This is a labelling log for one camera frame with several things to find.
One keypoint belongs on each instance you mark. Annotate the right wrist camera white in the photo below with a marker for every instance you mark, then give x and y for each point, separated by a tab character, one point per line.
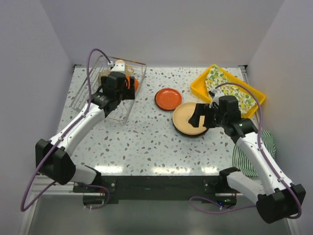
215	94

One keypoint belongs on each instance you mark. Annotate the orange plate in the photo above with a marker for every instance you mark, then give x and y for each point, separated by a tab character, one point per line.
168	98

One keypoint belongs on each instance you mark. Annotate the beige small plate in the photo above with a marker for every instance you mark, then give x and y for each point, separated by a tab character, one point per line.
101	74

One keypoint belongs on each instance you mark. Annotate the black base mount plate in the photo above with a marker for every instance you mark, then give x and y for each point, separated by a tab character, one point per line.
175	188

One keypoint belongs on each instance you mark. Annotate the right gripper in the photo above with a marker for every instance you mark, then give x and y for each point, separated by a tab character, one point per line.
201	109

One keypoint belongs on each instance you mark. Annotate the chrome wire dish rack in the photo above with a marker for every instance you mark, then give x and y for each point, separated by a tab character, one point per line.
121	113

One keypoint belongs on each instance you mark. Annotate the orange ceramic bowl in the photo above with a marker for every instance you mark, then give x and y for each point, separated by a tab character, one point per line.
136	83

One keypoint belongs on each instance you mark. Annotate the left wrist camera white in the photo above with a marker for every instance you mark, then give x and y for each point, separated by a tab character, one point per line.
117	66

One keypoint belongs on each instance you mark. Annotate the green striped cloth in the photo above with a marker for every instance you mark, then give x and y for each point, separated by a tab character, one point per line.
241	161

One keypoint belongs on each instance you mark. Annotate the teal embossed plate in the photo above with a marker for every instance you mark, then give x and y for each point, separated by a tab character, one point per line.
191	136

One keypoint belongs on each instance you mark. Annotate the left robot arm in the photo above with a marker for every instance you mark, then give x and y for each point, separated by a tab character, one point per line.
53	157

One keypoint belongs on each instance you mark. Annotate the yellow plate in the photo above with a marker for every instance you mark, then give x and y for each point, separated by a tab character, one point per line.
183	112

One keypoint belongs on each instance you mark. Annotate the dark brown beige plate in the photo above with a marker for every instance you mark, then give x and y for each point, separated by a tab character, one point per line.
189	131

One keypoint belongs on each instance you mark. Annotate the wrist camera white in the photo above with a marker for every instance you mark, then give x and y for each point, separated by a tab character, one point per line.
117	66
215	94

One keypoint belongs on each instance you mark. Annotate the lemon print cloth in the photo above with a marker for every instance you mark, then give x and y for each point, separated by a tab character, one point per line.
216	77

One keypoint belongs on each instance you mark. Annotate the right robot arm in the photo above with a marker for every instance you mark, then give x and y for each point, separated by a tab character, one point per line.
276	196

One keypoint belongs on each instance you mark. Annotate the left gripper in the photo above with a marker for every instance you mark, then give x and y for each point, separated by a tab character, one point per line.
130	92

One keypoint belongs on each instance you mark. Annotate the yellow ceramic mug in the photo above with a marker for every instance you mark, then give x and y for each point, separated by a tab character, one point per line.
128	68

